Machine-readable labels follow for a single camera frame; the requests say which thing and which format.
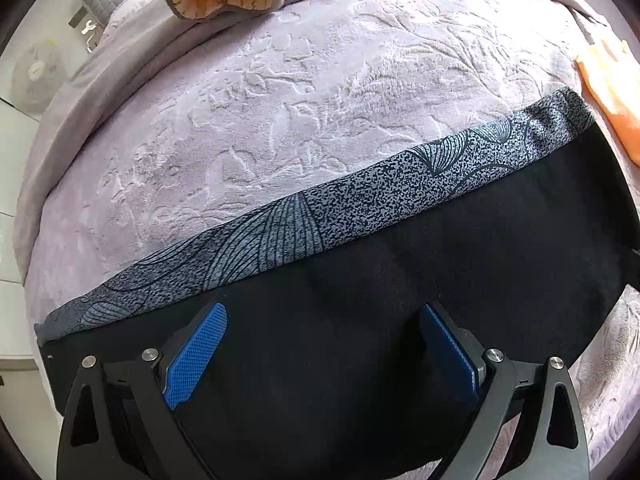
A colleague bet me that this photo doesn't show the fan with floral cover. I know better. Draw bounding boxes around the fan with floral cover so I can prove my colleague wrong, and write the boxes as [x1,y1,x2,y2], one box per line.
[12,40,69,112]

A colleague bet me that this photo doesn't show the orange cloth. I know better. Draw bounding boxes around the orange cloth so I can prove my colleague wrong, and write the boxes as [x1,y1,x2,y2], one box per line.
[575,39,640,166]

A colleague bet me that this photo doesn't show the black pants with patterned waistband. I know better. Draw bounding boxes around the black pants with patterned waistband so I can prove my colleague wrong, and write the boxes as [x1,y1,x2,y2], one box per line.
[34,86,640,480]

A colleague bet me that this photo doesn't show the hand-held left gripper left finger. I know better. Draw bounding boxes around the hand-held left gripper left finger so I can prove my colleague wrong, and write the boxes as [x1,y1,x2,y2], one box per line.
[56,302,228,480]

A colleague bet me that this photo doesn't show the lilac embossed plush blanket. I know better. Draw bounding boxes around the lilac embossed plush blanket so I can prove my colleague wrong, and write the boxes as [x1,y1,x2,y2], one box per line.
[12,0,640,480]

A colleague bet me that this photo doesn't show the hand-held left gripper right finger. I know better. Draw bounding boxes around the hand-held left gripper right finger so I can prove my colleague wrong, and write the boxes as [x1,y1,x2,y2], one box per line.
[419,302,591,480]

